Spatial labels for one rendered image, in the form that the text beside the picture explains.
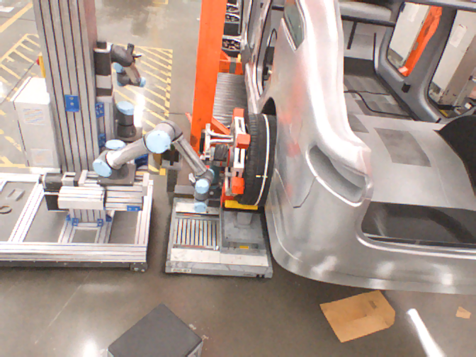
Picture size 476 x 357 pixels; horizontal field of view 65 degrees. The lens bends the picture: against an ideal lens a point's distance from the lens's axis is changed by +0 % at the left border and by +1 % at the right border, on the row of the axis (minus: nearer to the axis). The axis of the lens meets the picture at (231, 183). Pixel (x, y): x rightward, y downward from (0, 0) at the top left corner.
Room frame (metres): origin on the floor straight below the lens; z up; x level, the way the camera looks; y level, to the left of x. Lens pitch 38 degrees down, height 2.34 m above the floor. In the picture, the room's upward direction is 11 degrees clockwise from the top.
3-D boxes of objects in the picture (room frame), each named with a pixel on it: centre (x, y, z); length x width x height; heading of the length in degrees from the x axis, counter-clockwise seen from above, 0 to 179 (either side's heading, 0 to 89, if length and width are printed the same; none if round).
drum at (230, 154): (2.20, 0.09, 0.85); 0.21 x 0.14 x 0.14; 99
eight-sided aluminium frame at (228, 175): (2.21, 0.02, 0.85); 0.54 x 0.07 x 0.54; 9
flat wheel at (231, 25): (7.23, 0.62, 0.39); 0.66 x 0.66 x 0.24
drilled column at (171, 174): (2.74, 0.57, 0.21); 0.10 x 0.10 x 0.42; 9
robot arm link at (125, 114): (2.32, 0.86, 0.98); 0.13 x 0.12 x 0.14; 88
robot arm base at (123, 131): (2.32, 0.85, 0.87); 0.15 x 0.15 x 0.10
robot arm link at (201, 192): (1.68, 0.17, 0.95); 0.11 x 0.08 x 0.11; 175
